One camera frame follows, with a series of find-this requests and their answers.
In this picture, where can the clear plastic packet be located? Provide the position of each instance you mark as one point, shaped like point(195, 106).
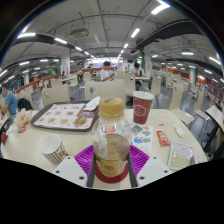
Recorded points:
point(181, 156)

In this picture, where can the small white packet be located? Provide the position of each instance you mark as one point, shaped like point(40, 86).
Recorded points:
point(178, 130)

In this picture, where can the red wallet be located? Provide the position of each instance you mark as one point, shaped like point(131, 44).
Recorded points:
point(4, 138)

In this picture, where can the brown fried food piece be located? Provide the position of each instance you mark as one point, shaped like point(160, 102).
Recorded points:
point(80, 121)

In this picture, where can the crumpled food wrapper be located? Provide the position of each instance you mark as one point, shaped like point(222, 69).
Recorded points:
point(23, 120)

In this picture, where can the black backpack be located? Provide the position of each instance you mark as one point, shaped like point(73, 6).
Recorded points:
point(25, 104)

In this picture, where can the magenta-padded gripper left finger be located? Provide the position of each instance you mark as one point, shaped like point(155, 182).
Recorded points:
point(70, 171)

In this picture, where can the group of ceiling lights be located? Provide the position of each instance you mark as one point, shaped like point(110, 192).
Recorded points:
point(135, 32)

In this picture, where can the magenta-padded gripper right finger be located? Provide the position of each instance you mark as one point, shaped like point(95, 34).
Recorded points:
point(153, 170)

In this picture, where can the beige neighbouring table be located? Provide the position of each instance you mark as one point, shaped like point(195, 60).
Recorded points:
point(216, 115)

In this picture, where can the red paper cup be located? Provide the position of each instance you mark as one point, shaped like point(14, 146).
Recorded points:
point(142, 110)

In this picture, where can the colourful printed paper sheet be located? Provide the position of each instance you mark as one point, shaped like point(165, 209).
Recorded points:
point(143, 138)

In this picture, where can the group of beige chairs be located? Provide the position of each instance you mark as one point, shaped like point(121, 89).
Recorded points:
point(103, 89)

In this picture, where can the ceiling air conditioning unit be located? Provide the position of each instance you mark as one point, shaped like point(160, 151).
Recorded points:
point(79, 33)

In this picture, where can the dark brown food tray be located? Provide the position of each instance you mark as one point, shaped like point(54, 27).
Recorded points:
point(56, 116)

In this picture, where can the brown houndstooth white mug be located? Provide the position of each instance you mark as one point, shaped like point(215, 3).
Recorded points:
point(53, 150)

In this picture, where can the small red sauce packet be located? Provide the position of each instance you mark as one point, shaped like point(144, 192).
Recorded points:
point(162, 138)

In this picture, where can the clear bottle with yellow cap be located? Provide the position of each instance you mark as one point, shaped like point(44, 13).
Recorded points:
point(111, 146)

